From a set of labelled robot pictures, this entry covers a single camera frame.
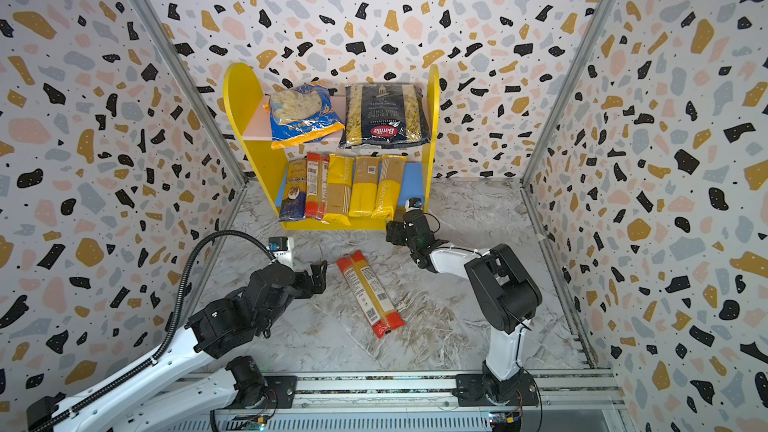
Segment red spaghetti pack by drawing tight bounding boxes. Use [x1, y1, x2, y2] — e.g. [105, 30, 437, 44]
[336, 251, 405, 339]
[305, 153, 329, 222]

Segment yellow spaghetti pack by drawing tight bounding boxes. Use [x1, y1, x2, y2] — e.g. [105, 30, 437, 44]
[371, 155, 407, 221]
[349, 157, 380, 217]
[324, 154, 354, 226]

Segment yellow spaghetti pack bottom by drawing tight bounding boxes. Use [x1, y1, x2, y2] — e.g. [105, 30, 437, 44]
[371, 155, 407, 221]

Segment blue yellow pasta bag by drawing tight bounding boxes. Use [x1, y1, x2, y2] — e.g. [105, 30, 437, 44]
[279, 159, 307, 222]

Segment dark penne pasta bag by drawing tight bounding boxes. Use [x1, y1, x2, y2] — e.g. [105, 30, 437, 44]
[339, 83, 430, 149]

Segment blue orange orecchiette bag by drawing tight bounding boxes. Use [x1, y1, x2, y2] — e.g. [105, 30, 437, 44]
[267, 84, 344, 150]

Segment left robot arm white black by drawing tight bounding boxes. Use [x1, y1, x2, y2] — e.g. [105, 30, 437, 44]
[27, 261, 328, 431]

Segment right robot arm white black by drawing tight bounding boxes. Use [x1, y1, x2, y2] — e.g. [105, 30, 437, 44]
[386, 207, 542, 405]

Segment yellow shelf pink blue boards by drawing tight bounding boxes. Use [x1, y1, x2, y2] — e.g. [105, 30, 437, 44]
[223, 63, 441, 219]

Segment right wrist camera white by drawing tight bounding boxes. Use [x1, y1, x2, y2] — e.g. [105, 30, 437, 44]
[405, 197, 423, 211]

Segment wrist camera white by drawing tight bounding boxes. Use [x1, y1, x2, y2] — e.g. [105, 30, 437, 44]
[405, 197, 423, 211]
[268, 236, 294, 269]

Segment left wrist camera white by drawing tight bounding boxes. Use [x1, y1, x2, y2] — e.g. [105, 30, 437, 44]
[268, 236, 294, 269]

